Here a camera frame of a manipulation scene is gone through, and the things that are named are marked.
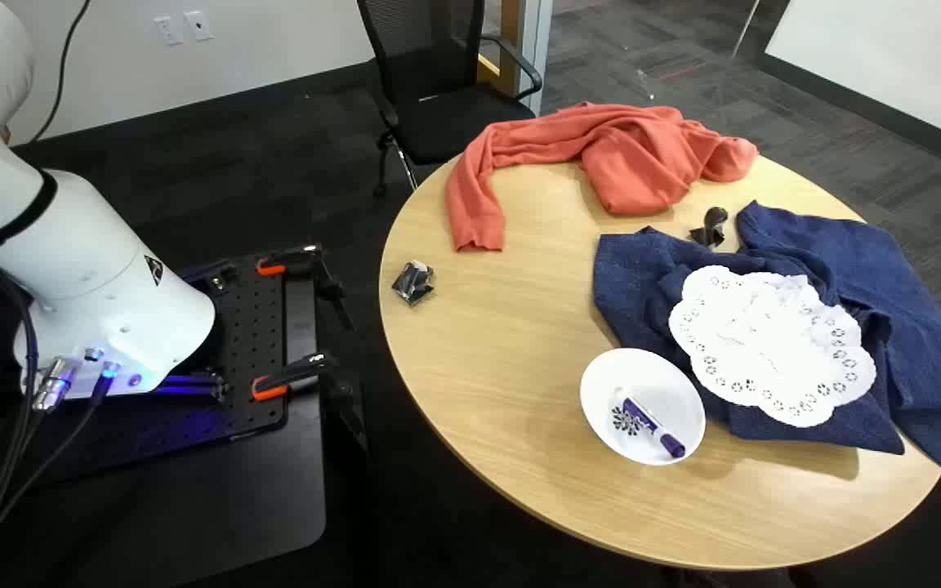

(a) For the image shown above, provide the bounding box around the yellow wooden door frame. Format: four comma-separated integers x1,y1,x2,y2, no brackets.
477,0,555,118

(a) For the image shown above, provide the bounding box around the black mesh office chair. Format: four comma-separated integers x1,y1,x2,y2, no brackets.
354,0,548,191

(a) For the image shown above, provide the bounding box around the black wall cable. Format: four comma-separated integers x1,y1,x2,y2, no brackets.
29,0,95,144

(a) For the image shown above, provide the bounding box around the purple marker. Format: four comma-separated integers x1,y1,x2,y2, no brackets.
607,395,694,461

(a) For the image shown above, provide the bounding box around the black binder clip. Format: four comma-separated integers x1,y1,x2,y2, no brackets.
388,257,439,306

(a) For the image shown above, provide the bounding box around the dark blue cloth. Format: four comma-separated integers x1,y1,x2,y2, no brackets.
592,199,941,471

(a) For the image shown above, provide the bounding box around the white wall outlet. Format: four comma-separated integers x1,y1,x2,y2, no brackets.
183,7,216,42
153,9,188,50

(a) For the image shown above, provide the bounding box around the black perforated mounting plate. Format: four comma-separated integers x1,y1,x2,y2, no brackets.
171,245,328,443

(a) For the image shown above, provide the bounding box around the black robot stand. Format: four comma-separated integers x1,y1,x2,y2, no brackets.
0,253,334,588

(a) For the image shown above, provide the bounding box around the small black round object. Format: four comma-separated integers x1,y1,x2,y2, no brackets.
690,201,732,247

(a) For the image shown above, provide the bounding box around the orange cloth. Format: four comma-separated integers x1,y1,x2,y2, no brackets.
446,101,763,253

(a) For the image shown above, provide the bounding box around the white paper doily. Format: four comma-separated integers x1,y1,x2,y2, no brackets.
667,260,879,432

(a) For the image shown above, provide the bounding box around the orange black clamp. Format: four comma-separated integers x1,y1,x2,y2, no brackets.
250,350,341,406
252,241,328,282

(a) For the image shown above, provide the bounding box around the white bowl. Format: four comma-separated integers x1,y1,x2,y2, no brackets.
578,347,710,471

